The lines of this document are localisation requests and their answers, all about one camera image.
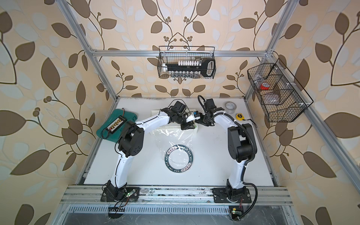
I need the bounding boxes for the clear plastic wrap sheet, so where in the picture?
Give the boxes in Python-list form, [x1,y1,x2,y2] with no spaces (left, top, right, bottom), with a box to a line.
[151,128,198,161]

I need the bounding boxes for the green rimmed white plate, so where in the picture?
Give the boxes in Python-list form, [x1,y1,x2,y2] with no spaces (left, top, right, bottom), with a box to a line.
[164,144,194,173]

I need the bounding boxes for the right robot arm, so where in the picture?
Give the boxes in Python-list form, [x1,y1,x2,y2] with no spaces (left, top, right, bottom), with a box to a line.
[196,95,257,202]

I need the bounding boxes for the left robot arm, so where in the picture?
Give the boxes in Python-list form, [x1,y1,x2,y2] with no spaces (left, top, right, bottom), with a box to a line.
[101,100,200,202]

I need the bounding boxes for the clear tape roll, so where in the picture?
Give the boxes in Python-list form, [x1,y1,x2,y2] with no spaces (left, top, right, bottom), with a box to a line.
[224,101,237,114]

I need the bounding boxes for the yellow tape measure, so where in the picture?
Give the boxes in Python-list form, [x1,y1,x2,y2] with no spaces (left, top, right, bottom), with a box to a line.
[236,113,245,121]

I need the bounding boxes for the black socket set holder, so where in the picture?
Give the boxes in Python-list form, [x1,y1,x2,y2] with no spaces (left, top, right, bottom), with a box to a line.
[158,58,216,79]

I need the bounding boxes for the red capped item in basket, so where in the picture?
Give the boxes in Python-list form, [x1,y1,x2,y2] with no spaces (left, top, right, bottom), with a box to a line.
[260,82,270,91]

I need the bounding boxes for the green plastic tool case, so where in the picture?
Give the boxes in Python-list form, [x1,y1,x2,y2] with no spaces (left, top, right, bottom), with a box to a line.
[96,109,137,143]

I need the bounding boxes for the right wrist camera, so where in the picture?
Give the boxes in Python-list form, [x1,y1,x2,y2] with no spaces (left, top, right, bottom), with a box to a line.
[192,111,200,120]

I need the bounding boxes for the black wire basket back wall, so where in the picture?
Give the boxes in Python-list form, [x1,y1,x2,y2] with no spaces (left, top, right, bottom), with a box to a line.
[157,45,216,79]

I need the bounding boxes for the black wire basket wall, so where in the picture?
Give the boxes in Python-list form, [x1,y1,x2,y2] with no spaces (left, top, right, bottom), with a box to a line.
[247,59,314,122]
[157,45,216,79]

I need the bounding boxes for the black charger board with cables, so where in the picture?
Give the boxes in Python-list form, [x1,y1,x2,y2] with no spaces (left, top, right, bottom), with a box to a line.
[100,109,127,139]

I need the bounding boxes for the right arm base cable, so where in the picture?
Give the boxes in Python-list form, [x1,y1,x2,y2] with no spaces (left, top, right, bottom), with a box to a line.
[229,181,259,221]

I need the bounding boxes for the black wire basket right wall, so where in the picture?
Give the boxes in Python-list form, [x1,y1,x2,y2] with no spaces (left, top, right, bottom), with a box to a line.
[247,59,314,122]

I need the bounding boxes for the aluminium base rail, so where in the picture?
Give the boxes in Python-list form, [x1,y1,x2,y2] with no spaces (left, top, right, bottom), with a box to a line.
[60,185,293,206]

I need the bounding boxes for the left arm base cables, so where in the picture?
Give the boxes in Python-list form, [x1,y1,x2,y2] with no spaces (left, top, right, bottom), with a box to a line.
[108,189,138,219]

